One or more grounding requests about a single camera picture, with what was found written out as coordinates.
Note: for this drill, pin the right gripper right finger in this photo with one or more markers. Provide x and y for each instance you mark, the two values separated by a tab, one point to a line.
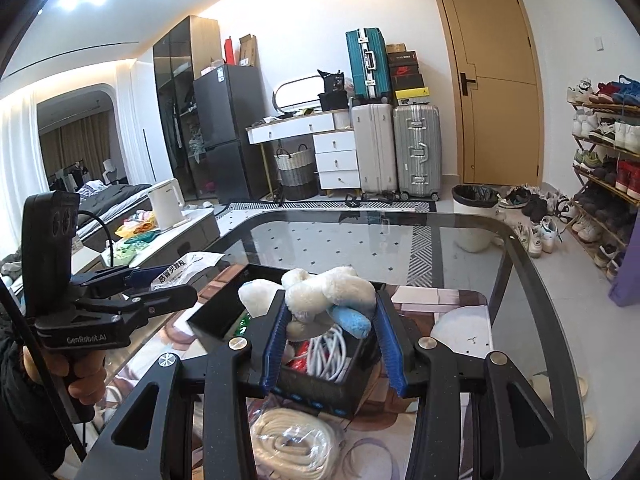
514	434

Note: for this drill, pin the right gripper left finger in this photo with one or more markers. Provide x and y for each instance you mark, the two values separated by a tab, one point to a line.
150	436

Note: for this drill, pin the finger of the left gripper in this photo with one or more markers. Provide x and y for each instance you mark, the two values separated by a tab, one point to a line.
149	304
116	279

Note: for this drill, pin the black cardboard box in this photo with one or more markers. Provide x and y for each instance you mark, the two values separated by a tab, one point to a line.
329	374

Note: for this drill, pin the bagged white plush toy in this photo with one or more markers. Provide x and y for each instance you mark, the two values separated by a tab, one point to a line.
317	302

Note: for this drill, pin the bagged white adidas socks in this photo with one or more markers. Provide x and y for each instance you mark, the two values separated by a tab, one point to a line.
194	268

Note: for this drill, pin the person's left hand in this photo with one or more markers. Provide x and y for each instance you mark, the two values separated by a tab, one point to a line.
89	385

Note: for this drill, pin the grey tv cabinet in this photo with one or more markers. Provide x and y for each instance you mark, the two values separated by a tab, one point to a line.
196	233

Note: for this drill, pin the white electric kettle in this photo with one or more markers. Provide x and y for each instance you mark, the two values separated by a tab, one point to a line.
167	201

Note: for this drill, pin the green snack packet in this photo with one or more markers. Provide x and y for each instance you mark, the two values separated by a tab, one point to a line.
243	324

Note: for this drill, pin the woven laundry basket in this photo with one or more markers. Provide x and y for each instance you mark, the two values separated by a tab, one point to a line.
297	173

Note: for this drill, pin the black refrigerator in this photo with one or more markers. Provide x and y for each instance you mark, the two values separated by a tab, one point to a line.
229	100

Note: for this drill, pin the purple bag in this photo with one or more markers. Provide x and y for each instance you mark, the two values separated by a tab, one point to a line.
625	288

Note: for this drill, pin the white trash bin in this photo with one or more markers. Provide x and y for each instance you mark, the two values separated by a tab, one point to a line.
477	201

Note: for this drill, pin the dark glass wardrobe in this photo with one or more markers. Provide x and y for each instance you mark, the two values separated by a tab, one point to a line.
178	59

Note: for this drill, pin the white drawer desk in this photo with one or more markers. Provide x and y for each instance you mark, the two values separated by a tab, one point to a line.
334	144

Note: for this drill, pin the oval desk mirror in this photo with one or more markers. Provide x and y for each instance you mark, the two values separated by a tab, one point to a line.
298	94

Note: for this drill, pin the black bag on desk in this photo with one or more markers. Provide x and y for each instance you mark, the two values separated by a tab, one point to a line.
334	96

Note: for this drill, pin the white suitcase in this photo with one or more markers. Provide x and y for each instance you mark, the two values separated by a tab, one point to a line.
375	147

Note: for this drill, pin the silver suitcase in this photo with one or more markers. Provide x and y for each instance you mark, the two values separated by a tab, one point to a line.
418	149

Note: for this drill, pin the teal suitcase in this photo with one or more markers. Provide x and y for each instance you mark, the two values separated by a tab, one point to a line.
368	62

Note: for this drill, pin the shoe rack with shoes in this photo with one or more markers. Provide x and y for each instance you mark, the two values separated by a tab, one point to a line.
606	164

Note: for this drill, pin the stack of shoe boxes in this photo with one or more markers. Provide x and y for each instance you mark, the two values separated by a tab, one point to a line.
407	81

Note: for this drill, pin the wooden door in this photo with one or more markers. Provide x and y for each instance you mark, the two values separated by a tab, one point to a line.
497	91

